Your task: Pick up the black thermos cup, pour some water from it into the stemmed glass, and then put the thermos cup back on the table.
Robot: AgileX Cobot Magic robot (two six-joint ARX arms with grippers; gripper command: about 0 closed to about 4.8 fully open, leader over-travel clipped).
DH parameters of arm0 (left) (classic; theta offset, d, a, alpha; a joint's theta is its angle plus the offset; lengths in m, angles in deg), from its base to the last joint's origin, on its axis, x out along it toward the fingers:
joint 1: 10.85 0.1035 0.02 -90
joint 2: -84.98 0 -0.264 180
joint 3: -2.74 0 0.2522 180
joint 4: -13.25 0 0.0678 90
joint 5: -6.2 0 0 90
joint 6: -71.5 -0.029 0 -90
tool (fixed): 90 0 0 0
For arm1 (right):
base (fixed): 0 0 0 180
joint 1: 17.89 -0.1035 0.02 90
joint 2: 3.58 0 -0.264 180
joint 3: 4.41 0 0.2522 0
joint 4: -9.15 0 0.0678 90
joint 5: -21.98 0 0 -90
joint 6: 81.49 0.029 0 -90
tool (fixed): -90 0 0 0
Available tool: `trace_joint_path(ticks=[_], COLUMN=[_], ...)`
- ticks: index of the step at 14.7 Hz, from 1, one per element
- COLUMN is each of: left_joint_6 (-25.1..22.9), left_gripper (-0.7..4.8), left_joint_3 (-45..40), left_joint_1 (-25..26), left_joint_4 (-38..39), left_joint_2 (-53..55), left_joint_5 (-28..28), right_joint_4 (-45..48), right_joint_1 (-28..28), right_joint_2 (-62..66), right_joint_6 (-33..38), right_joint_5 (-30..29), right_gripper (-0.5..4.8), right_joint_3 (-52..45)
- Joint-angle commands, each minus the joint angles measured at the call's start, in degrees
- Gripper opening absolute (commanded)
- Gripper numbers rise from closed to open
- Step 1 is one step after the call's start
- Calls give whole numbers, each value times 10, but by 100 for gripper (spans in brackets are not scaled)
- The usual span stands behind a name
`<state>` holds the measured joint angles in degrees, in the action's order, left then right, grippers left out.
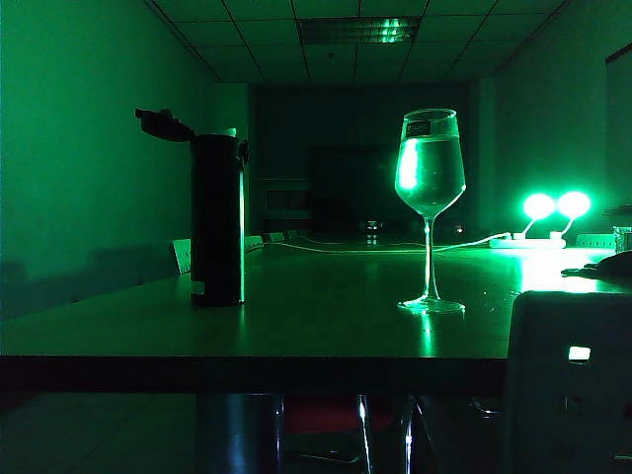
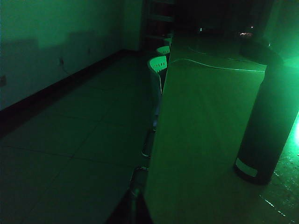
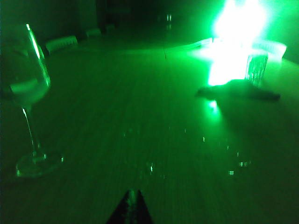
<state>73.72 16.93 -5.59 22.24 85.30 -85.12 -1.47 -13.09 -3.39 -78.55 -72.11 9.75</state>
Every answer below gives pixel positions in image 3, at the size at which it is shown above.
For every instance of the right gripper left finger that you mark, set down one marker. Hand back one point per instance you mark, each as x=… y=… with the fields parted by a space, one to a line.
x=122 y=210

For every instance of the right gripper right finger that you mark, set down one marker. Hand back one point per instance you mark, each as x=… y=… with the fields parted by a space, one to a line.
x=141 y=210

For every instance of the clear stemmed wine glass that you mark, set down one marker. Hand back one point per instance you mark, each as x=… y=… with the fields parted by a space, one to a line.
x=28 y=91

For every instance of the dark crumpled cloth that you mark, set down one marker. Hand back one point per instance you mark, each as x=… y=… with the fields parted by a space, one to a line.
x=236 y=89

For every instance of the ribbed clear glass tumbler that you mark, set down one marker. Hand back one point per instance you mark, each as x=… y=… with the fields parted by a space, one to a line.
x=256 y=70

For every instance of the small distant clear bottle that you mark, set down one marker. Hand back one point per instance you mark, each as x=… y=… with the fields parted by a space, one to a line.
x=169 y=21

